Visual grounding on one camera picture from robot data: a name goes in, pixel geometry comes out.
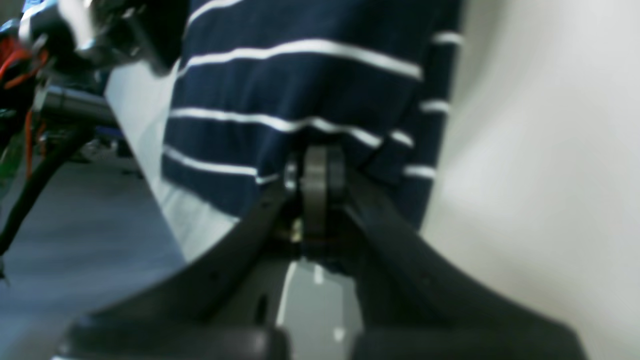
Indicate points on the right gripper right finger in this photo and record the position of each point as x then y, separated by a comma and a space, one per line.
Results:
415, 305

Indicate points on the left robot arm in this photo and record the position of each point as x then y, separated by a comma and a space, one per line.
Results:
78, 38

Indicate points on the navy white striped T-shirt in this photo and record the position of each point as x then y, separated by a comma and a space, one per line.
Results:
260, 80

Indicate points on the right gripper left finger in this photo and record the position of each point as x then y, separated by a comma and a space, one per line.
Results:
223, 306

